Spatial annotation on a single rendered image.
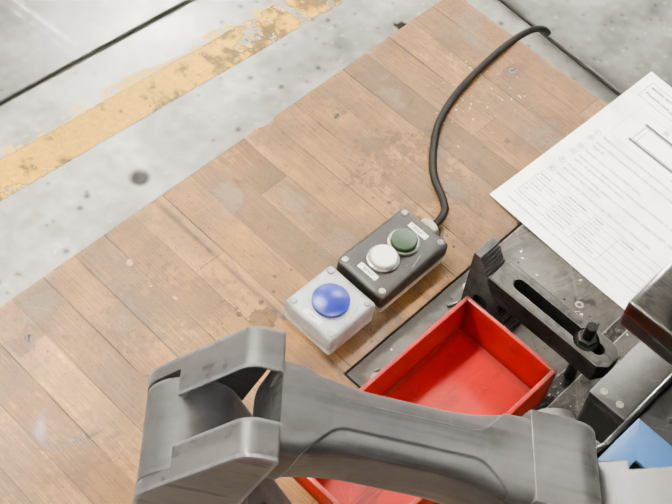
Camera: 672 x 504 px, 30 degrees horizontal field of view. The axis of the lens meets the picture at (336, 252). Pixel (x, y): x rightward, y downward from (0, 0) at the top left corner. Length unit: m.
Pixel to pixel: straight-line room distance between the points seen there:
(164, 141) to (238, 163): 1.19
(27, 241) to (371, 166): 1.17
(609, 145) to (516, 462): 0.75
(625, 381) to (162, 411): 0.56
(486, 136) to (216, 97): 1.28
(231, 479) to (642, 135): 0.89
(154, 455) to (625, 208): 0.80
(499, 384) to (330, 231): 0.26
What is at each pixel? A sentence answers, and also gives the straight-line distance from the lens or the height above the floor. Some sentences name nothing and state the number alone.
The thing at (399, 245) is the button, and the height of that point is 0.94.
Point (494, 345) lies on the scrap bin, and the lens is 1.30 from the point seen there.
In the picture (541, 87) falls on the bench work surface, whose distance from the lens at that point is 1.56.
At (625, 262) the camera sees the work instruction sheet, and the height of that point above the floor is 0.90.
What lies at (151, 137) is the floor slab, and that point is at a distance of 2.63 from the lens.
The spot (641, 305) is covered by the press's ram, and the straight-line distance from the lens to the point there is 1.10.
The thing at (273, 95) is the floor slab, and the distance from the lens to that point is 2.71.
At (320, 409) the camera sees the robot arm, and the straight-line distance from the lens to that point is 0.78.
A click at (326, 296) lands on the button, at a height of 0.94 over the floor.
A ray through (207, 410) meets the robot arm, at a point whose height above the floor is 1.30.
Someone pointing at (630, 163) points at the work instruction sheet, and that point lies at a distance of 1.52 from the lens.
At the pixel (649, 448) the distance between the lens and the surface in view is 1.21.
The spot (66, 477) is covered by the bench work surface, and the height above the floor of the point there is 0.90.
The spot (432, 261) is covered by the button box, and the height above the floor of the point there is 0.92.
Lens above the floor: 2.03
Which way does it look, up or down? 55 degrees down
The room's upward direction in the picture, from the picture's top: 7 degrees clockwise
